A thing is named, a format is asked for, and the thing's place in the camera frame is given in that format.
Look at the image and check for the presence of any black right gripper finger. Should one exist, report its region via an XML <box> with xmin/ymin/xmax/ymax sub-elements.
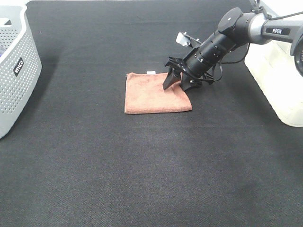
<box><xmin>181</xmin><ymin>75</ymin><xmax>202</xmax><ymax>91</ymax></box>

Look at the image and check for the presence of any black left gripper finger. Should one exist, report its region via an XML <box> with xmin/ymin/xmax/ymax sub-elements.
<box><xmin>162</xmin><ymin>68</ymin><xmax>181</xmax><ymax>89</ymax></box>

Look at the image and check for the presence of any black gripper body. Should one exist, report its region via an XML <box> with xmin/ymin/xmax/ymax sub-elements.
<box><xmin>165</xmin><ymin>46</ymin><xmax>214</xmax><ymax>84</ymax></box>

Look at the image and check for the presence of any orange-brown towel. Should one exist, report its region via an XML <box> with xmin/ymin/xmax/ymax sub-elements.
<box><xmin>124</xmin><ymin>72</ymin><xmax>192</xmax><ymax>114</ymax></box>

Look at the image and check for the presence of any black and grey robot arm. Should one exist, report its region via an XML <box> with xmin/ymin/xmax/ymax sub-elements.
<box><xmin>162</xmin><ymin>0</ymin><xmax>303</xmax><ymax>91</ymax></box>

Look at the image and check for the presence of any white plastic bin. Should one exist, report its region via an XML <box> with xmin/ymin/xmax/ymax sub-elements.
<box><xmin>244</xmin><ymin>0</ymin><xmax>303</xmax><ymax>127</ymax></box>

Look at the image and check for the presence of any black fabric table mat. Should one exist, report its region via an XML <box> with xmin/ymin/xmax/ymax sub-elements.
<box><xmin>0</xmin><ymin>0</ymin><xmax>303</xmax><ymax>227</ymax></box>

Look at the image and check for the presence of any grey perforated laundry basket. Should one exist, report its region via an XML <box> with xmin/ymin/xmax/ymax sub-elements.
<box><xmin>0</xmin><ymin>2</ymin><xmax>42</xmax><ymax>137</ymax></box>

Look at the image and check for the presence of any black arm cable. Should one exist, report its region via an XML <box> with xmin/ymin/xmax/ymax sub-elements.
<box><xmin>211</xmin><ymin>43</ymin><xmax>250</xmax><ymax>83</ymax></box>

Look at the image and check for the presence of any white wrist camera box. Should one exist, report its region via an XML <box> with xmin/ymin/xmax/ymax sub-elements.
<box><xmin>176</xmin><ymin>32</ymin><xmax>190</xmax><ymax>46</ymax></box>

